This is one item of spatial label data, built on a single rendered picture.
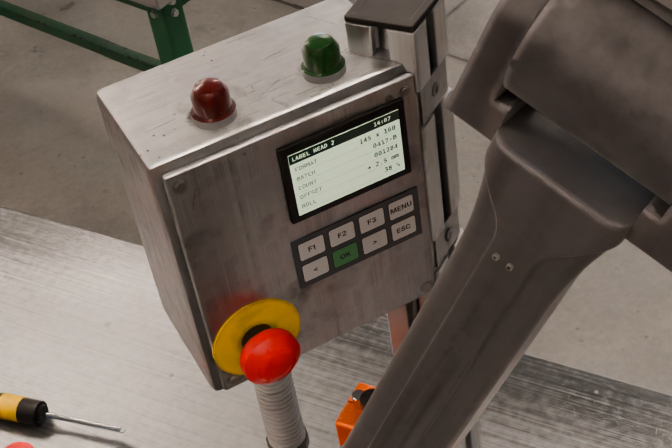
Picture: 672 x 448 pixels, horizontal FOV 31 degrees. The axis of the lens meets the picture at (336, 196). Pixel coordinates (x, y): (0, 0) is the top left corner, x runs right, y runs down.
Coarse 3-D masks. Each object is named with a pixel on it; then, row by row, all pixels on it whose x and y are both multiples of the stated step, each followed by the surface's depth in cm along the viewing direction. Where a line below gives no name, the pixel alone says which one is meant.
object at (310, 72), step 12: (312, 36) 69; (324, 36) 69; (312, 48) 68; (324, 48) 68; (336, 48) 68; (312, 60) 68; (324, 60) 68; (336, 60) 69; (312, 72) 69; (324, 72) 69; (336, 72) 69
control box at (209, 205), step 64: (192, 64) 72; (256, 64) 71; (384, 64) 70; (128, 128) 68; (192, 128) 67; (256, 128) 67; (320, 128) 68; (128, 192) 76; (192, 192) 67; (256, 192) 69; (384, 192) 74; (192, 256) 69; (256, 256) 72; (384, 256) 77; (192, 320) 73; (256, 320) 74; (320, 320) 77
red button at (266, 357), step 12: (264, 324) 75; (252, 336) 74; (264, 336) 73; (276, 336) 73; (288, 336) 73; (252, 348) 72; (264, 348) 72; (276, 348) 73; (288, 348) 73; (240, 360) 73; (252, 360) 72; (264, 360) 72; (276, 360) 73; (288, 360) 73; (252, 372) 73; (264, 372) 73; (276, 372) 73; (288, 372) 74
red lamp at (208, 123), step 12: (204, 84) 66; (216, 84) 66; (192, 96) 67; (204, 96) 66; (216, 96) 66; (228, 96) 67; (192, 108) 68; (204, 108) 66; (216, 108) 66; (228, 108) 67; (192, 120) 68; (204, 120) 67; (216, 120) 67; (228, 120) 67
